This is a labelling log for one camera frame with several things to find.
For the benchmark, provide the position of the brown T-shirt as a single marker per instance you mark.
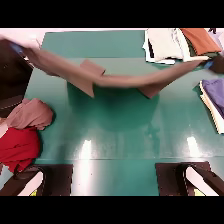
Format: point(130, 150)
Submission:
point(116, 81)

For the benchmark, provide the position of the mauve garment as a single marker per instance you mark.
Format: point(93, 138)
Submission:
point(31, 113)

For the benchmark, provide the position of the white garment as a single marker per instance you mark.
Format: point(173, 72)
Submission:
point(165, 43)

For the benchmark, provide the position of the red garment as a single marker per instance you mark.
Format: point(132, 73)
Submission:
point(18, 146)

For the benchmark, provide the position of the purple garment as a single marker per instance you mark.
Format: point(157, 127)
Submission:
point(215, 91)

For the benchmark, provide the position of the orange garment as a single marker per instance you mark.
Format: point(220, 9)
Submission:
point(200, 40)

